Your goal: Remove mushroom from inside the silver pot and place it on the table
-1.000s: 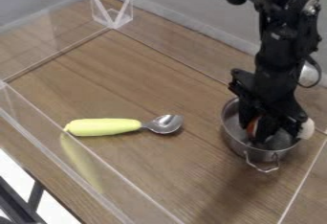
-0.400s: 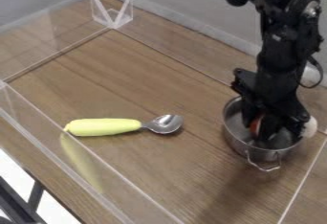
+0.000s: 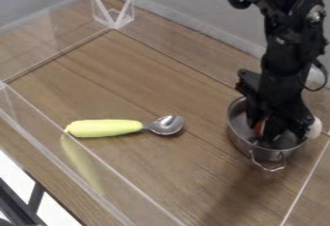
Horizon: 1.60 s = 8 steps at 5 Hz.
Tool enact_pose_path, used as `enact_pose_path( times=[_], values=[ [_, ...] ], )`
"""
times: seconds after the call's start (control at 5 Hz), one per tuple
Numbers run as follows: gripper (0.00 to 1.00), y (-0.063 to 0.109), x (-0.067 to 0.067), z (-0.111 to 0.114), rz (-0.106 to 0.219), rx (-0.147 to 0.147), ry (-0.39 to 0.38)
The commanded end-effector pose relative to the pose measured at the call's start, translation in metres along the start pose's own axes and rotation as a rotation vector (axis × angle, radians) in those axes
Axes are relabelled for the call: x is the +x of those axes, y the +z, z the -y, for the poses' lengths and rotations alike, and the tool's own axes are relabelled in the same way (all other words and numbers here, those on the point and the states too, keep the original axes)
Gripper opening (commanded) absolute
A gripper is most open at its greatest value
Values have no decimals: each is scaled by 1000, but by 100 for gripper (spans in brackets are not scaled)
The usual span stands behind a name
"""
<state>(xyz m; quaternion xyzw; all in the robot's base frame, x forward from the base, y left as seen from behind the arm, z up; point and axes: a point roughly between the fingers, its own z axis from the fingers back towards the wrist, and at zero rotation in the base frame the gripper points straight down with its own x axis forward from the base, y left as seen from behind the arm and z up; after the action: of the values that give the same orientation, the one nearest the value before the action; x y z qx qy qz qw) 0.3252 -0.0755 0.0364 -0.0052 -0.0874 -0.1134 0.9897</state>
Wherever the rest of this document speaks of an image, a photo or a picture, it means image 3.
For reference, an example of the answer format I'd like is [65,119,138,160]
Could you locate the clear acrylic enclosure wall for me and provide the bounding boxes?
[0,0,330,226]

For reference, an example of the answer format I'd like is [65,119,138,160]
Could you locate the spoon with yellow handle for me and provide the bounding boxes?
[64,116,185,138]

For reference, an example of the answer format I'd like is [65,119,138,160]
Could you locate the toy mushroom red cap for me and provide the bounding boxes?
[253,117,321,142]

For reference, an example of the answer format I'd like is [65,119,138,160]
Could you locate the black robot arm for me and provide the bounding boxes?
[228,0,327,143]

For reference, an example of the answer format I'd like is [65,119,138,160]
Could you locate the dark metal table frame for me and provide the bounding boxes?
[0,179,47,226]

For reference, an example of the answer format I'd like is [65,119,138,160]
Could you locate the silver pot with handles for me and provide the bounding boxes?
[227,97,307,172]

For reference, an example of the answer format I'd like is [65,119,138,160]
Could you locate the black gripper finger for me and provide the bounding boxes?
[261,117,287,143]
[245,98,268,130]

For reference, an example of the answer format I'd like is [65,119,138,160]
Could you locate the clear acrylic corner bracket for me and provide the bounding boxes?
[90,0,134,30]

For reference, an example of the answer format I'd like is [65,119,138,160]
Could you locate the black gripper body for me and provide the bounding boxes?
[235,57,316,137]

